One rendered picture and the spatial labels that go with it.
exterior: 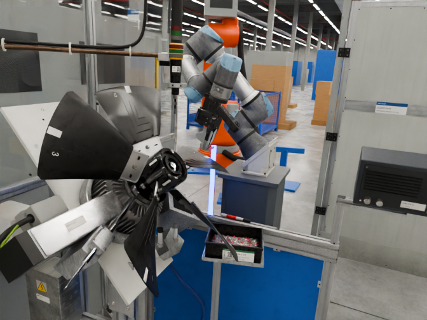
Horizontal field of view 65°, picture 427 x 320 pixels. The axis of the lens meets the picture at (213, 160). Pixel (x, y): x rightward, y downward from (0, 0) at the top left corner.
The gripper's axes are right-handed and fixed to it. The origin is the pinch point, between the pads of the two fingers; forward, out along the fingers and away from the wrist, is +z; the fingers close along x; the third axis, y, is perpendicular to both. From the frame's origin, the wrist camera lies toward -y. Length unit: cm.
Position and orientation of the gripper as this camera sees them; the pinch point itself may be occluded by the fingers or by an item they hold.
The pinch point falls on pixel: (206, 147)
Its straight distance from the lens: 130.3
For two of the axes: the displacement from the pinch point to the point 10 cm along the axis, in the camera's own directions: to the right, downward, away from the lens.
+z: -3.2, 8.7, 3.6
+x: -3.8, 2.3, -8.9
